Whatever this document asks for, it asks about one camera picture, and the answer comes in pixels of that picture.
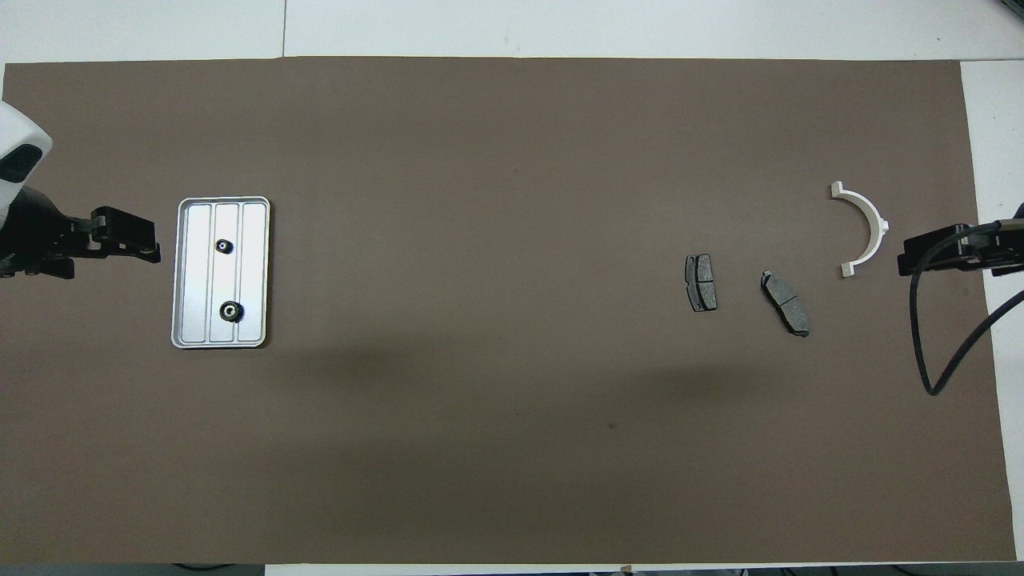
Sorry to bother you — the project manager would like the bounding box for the brown table mat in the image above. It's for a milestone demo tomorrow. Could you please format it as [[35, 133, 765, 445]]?
[[0, 56, 1017, 565]]

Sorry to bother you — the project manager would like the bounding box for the white semicircular bracket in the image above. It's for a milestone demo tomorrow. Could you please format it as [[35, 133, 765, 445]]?
[[830, 182, 890, 278]]

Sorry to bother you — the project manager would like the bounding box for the short dark brake pad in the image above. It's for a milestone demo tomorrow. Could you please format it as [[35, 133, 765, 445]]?
[[685, 254, 718, 313]]

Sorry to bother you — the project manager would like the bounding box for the long dark brake pad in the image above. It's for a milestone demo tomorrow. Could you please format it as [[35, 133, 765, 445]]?
[[760, 270, 811, 338]]

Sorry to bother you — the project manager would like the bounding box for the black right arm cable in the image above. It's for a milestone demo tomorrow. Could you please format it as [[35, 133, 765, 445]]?
[[910, 228, 1024, 396]]

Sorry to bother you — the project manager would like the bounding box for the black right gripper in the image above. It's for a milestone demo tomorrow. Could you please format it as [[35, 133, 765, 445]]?
[[897, 204, 1024, 278]]

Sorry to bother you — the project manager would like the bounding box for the silver ribbed metal tray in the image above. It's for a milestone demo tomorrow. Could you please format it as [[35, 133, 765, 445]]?
[[170, 196, 271, 350]]

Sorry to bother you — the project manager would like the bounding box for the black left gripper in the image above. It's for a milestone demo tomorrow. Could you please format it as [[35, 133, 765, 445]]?
[[0, 186, 162, 280]]

